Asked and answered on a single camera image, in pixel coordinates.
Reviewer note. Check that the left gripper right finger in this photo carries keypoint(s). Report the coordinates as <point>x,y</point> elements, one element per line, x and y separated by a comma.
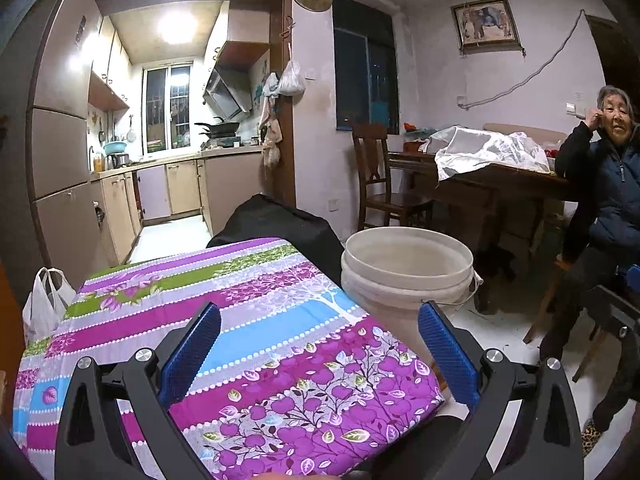
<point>545,438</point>

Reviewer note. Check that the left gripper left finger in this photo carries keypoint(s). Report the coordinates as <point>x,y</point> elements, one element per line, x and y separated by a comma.
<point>92,441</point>

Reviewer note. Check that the kitchen base cabinets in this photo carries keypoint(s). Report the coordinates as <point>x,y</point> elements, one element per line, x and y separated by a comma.
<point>209,184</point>

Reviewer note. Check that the kitchen window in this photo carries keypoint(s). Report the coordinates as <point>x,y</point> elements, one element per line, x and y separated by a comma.
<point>166,118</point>

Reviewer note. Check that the operator hand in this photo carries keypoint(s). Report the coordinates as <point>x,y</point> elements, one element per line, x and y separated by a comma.
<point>273,476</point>

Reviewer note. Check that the leopard print slipper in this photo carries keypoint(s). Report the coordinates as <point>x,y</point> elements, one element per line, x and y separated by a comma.
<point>590,437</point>

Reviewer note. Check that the seated elderly person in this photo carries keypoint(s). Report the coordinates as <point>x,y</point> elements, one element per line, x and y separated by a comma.
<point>600,159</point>

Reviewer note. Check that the dark wooden dining table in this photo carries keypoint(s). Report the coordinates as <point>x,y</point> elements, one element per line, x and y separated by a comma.
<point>482,197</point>

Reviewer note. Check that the floral purple tablecloth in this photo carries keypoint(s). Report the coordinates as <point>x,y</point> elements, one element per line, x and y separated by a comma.
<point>300,380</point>

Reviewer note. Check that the white plastic bucket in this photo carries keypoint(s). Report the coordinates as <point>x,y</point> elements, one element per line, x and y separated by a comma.
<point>392,270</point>

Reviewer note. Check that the white crumpled sheet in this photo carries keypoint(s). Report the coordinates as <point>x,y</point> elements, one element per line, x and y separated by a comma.
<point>459,150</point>

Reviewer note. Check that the grey three-door refrigerator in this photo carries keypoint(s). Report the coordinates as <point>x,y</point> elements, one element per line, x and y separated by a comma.
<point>47,212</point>

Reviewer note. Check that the black fabric covered object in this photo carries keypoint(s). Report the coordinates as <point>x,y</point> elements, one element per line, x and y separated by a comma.
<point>263,216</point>

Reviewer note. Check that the dark wooden chair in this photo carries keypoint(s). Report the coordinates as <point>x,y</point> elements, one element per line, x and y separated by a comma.
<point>375,183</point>

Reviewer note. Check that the teal basin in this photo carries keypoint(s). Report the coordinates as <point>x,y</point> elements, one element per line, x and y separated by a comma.
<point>114,147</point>

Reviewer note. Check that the dark window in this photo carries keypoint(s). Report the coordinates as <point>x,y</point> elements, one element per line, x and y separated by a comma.
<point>366,82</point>

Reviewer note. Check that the black wok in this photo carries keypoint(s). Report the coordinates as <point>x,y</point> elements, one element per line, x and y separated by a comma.
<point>220,130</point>

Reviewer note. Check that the steel range hood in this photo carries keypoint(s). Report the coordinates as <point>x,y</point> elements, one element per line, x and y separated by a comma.
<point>228,92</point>

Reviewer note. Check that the hanging white plastic bag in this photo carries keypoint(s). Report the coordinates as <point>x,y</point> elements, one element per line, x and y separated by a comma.
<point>292,81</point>

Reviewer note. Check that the ceiling lamp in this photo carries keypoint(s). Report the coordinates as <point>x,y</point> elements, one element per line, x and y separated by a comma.
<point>177,26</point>

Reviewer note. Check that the framed wall picture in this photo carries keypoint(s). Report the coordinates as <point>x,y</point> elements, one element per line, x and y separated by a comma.
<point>486,26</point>

